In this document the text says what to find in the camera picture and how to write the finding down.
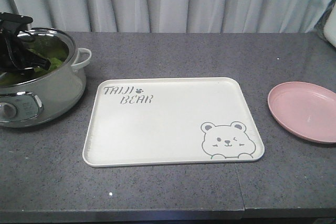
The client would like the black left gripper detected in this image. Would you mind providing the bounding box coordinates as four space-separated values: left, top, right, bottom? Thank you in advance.
1 23 51 77

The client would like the green lettuce leaf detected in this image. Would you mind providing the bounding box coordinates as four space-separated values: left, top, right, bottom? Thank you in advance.
1 49 67 87

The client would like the cream bear print tray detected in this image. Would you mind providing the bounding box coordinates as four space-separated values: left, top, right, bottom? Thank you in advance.
82 77 265 167

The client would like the pink round plate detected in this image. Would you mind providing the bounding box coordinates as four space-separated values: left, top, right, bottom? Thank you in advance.
267 81 335 144

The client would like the grey pleated curtain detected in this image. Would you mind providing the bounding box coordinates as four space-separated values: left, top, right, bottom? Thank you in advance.
1 0 332 33

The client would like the white appliance at right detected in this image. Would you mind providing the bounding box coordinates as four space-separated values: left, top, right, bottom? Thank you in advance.
323 6 336 47

